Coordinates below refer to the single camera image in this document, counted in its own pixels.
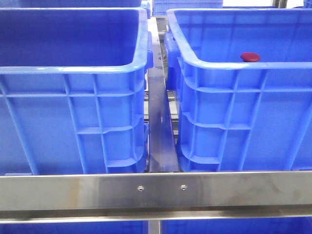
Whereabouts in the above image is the left blue plastic bin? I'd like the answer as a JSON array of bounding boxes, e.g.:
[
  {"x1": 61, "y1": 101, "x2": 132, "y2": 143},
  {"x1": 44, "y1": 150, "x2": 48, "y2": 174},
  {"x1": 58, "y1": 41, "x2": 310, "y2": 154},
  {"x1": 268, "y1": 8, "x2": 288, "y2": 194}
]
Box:
[{"x1": 0, "y1": 8, "x2": 153, "y2": 176}]

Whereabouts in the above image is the right rail screw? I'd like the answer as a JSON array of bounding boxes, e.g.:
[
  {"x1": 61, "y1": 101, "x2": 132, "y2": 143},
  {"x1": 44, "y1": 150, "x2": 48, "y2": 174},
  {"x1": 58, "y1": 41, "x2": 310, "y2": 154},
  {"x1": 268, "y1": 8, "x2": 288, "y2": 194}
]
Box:
[{"x1": 180, "y1": 184, "x2": 187, "y2": 191}]

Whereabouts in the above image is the rail screw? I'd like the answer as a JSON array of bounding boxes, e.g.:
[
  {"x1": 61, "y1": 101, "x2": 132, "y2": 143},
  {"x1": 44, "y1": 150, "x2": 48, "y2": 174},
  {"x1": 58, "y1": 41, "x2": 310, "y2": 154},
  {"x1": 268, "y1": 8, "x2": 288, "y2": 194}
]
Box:
[
  {"x1": 180, "y1": 184, "x2": 187, "y2": 191},
  {"x1": 137, "y1": 186, "x2": 144, "y2": 192}
]

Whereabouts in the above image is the lower right blue bin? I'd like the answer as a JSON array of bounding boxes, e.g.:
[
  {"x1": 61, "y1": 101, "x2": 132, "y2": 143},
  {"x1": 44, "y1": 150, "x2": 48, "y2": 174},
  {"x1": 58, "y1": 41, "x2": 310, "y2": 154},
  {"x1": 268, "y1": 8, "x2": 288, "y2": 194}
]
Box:
[{"x1": 161, "y1": 217, "x2": 312, "y2": 234}]

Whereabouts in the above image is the red mushroom push button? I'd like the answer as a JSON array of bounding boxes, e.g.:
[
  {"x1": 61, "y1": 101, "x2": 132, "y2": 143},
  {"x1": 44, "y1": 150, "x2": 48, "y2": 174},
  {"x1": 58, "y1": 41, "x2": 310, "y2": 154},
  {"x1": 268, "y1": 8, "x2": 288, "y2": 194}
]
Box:
[{"x1": 240, "y1": 52, "x2": 261, "y2": 62}]

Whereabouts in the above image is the right blue plastic bin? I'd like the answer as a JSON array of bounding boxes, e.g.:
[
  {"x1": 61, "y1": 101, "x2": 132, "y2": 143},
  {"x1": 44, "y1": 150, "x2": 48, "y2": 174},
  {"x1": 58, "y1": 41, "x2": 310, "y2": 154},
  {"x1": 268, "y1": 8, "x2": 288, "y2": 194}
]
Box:
[{"x1": 167, "y1": 9, "x2": 312, "y2": 172}]

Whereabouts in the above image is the far blue crate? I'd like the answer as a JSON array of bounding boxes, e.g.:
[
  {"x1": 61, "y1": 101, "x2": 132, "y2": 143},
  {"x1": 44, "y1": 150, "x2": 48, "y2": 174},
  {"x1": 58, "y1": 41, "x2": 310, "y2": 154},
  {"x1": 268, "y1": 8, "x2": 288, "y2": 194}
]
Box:
[{"x1": 152, "y1": 0, "x2": 223, "y2": 16}]

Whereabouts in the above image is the steel divider bar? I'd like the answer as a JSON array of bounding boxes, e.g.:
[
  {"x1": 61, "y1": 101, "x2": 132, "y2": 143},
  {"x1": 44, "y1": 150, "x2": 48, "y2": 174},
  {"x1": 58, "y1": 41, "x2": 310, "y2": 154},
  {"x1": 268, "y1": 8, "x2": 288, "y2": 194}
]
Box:
[{"x1": 147, "y1": 36, "x2": 181, "y2": 173}]

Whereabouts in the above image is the stainless steel front rail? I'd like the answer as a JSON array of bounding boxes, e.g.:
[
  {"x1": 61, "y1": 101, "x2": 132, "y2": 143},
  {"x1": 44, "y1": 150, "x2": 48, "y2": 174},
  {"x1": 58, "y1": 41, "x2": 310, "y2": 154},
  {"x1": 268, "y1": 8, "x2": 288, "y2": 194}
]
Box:
[{"x1": 0, "y1": 171, "x2": 312, "y2": 223}]

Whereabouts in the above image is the lower left blue bin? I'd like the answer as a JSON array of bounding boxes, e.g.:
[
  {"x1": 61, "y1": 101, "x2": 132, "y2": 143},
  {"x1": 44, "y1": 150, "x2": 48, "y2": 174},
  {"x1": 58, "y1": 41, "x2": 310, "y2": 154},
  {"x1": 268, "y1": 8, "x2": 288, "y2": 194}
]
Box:
[{"x1": 0, "y1": 221, "x2": 148, "y2": 234}]

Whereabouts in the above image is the left rail screw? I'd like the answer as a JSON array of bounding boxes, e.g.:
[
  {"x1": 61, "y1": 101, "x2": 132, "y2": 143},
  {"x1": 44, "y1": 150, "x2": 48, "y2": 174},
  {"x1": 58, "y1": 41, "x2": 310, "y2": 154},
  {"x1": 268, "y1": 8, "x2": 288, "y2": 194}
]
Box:
[{"x1": 137, "y1": 186, "x2": 144, "y2": 192}]

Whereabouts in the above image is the blue plastic bin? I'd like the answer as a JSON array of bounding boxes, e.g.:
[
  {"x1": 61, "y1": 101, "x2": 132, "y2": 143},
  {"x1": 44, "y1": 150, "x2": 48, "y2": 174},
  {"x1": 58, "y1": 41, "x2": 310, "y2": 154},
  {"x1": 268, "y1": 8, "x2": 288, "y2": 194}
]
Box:
[
  {"x1": 167, "y1": 9, "x2": 312, "y2": 172},
  {"x1": 0, "y1": 8, "x2": 153, "y2": 176}
]

